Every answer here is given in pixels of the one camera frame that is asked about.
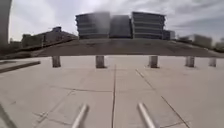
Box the small grey building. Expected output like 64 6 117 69
162 29 176 41

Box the dark raised kerb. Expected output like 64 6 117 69
0 59 42 74

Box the brown sloped embankment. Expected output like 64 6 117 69
31 37 224 58

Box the robot's own part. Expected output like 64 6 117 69
137 102 157 128
71 103 90 128

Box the row of bollards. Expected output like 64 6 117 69
51 54 218 69

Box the pale low building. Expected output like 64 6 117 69
178 33 214 49

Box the large grey tiered building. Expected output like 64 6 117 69
74 11 167 40

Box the grey concrete slab plaza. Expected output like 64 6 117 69
0 54 224 128

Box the tall grey building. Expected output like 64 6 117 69
0 0 14 46

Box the low brown building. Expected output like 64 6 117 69
20 26 79 49

